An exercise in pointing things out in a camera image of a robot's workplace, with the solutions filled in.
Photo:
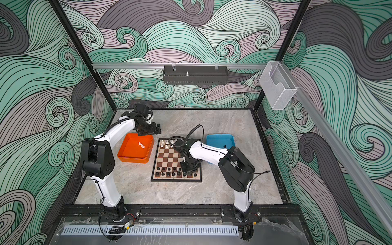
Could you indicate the aluminium rail back wall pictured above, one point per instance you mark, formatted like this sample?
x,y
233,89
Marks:
x,y
140,65

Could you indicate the white slotted cable duct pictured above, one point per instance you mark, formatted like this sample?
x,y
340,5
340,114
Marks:
x,y
178,230

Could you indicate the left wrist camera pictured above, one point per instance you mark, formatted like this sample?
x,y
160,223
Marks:
x,y
143,110

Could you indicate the clear plastic wall holder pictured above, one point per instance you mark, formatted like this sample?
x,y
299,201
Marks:
x,y
278,85

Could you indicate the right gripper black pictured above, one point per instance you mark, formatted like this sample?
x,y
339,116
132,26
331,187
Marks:
x,y
186,171

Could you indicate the aluminium rail wall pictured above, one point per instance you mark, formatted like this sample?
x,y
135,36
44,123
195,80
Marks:
x,y
140,65
314,105

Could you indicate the black perforated wall tray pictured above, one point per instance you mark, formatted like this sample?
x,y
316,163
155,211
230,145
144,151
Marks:
x,y
195,75

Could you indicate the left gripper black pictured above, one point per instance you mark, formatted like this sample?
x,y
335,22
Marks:
x,y
152,130

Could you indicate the blue plastic tray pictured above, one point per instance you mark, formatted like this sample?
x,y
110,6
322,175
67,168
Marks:
x,y
222,141

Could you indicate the orange plastic tray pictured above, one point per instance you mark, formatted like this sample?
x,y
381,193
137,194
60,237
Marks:
x,y
131,151

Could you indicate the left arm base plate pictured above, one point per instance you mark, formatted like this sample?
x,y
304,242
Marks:
x,y
113,215

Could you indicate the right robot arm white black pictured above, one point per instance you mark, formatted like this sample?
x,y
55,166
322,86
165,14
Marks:
x,y
235,167

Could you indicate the folding chess board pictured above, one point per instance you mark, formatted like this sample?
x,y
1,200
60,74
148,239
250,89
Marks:
x,y
167,167

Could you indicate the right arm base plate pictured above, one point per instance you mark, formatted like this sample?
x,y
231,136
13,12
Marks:
x,y
230,213

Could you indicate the aluminium rail right wall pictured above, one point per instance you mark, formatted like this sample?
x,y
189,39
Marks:
x,y
314,105

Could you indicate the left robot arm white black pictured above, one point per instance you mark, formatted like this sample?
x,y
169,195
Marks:
x,y
97,158

